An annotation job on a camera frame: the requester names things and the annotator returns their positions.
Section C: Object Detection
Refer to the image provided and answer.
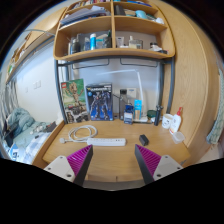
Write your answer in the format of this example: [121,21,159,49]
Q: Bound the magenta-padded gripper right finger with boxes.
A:
[134,143,184,186]

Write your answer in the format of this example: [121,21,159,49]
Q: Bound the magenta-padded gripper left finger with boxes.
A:
[43,144,94,187]

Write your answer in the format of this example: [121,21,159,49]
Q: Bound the clear plastic lidded container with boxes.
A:
[171,131,186,145]

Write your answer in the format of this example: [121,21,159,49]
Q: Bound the bed with plaid sheet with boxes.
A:
[0,126,54,166]

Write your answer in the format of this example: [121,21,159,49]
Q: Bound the white lotion bottle red cap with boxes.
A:
[169,106,184,135]

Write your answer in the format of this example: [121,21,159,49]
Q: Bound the white mug with face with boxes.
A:
[161,113,174,130]

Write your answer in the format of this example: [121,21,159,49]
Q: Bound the black electric shaver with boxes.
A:
[153,105,164,127]

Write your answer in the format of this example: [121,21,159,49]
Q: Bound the white desk lamp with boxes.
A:
[99,68,149,123]

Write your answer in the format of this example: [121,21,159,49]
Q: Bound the white power strip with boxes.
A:
[86,137,127,147]

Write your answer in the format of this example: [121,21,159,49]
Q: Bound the teal blanket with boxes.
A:
[6,107,51,134]

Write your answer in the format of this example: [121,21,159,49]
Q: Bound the dark blue small carton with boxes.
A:
[123,104,135,125]

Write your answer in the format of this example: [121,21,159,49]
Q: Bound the light blue orange carton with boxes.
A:
[133,99,143,121]

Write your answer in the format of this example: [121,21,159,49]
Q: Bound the green tree figure toy box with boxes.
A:
[60,78,89,124]

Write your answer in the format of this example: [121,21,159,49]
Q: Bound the clear bottle with black cap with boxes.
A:
[119,88,129,121]

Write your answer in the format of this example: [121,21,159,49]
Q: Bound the blue robot model kit box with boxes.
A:
[85,83,114,122]

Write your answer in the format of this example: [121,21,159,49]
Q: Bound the white card box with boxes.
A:
[126,87,137,99]

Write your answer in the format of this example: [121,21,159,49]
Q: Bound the wooden shelf unit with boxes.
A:
[53,0,177,63]

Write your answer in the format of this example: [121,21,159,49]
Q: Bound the white coiled power cable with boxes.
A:
[59,124,99,145]

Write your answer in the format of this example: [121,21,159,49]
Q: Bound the grey metal desk frame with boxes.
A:
[54,54,177,116]

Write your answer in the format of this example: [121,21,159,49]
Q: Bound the white wall switch plate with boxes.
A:
[32,79,43,90]

